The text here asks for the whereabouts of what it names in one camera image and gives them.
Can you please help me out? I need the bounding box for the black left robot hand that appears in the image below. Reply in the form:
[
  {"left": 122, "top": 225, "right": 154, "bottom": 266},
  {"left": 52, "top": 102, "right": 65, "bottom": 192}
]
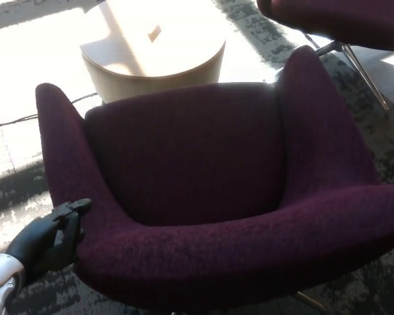
[{"left": 5, "top": 198, "right": 93, "bottom": 289}]

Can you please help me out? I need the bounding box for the purple fabric armchair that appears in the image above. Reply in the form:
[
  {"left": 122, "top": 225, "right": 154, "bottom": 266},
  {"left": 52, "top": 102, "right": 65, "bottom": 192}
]
[{"left": 34, "top": 45, "right": 394, "bottom": 315}]

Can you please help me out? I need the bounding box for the round light wood side table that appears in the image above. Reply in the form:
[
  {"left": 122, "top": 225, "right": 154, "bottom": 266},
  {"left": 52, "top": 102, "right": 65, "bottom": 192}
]
[{"left": 79, "top": 0, "right": 227, "bottom": 105}]

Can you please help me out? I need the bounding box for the purple armchair with metal legs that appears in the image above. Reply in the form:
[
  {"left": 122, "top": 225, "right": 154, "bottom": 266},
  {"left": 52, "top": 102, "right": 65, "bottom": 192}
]
[{"left": 256, "top": 0, "right": 394, "bottom": 112}]

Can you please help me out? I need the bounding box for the thin black floor cable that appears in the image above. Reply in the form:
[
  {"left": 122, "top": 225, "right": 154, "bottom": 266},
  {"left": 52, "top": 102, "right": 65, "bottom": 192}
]
[{"left": 0, "top": 92, "right": 99, "bottom": 128}]

